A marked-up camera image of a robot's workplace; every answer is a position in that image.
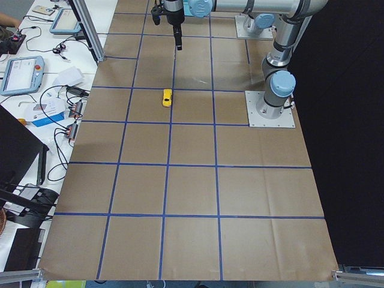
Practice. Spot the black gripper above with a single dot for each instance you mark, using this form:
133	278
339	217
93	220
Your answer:
174	15

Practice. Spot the yellow toy beetle car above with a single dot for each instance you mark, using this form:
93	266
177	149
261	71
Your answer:
167	98

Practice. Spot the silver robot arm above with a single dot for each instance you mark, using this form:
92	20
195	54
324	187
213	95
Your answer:
279	82
293	9

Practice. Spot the light blue plastic bin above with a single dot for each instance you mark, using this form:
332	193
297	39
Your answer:
187	10

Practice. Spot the far grey teach pendant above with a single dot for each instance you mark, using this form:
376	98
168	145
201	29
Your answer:
65	22

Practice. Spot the grey teach pendant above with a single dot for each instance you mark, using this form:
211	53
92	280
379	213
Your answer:
65	22
23	75

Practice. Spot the white folded paper box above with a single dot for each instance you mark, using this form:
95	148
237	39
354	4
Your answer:
70	77

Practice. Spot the black power adapter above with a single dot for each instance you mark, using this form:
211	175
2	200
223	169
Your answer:
79	92

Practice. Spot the blue and white box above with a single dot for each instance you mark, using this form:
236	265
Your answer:
47	110

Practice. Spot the near grey teach pendant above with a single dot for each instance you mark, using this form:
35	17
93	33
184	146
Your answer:
23	75

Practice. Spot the black monitor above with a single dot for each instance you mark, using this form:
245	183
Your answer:
19	149

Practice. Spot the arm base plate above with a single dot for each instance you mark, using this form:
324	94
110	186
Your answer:
262	115
257	27

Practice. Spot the aluminium frame post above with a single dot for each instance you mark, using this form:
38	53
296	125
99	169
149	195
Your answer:
86	24

